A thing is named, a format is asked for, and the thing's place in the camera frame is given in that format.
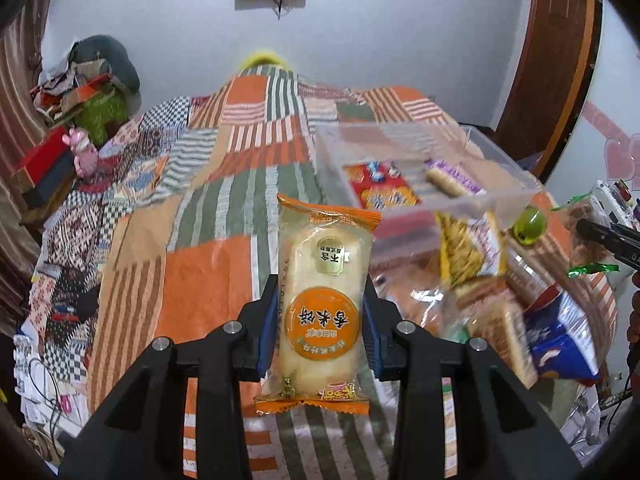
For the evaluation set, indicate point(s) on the patchwork striped blanket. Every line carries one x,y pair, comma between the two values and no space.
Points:
210,220

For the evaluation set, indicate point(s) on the orange rice cracker packet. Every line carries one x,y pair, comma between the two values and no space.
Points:
320,280

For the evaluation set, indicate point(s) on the pile of clothes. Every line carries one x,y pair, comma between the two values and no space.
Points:
85,72

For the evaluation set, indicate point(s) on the clear brown cracker packet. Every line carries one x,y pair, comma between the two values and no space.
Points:
500,330

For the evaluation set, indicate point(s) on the red box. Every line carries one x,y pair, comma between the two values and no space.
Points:
42,157

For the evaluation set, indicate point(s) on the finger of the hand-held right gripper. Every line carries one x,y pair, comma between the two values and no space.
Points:
607,234

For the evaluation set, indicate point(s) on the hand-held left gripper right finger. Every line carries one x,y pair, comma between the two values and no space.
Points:
373,332

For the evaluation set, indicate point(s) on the clear plastic storage box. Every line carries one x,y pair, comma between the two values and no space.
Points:
400,145

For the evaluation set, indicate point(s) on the person's right hand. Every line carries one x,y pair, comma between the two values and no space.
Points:
635,315

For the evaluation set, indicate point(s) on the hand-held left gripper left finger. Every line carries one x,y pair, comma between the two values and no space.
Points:
268,332

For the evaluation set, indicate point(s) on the purple wafer packet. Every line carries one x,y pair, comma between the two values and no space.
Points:
452,177

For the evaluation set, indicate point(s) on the pink plush toy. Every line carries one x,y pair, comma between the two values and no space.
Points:
82,152

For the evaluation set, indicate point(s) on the yellow noodle snack packet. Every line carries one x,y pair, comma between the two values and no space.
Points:
465,250

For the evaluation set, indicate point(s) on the clear striped biscuit packet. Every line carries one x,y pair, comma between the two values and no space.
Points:
532,270

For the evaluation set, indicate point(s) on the striped brown curtain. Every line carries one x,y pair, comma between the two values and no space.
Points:
20,85

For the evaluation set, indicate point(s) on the yellow green pillow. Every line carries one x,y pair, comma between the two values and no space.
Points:
262,59

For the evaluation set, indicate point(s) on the small wrapped candy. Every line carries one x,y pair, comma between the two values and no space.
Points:
378,171

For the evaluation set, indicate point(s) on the green bag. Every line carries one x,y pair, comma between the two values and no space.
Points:
100,110

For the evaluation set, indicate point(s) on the brown wooden door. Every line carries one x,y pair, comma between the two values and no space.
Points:
552,60

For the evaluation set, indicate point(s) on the red orange biscuit packet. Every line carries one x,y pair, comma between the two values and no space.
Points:
382,195

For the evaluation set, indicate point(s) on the clear green-ended snack packet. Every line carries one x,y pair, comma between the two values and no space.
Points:
575,245

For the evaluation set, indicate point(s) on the green round ball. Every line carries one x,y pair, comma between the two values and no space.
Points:
530,225

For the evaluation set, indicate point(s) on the blue snack bag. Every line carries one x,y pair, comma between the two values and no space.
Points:
562,345

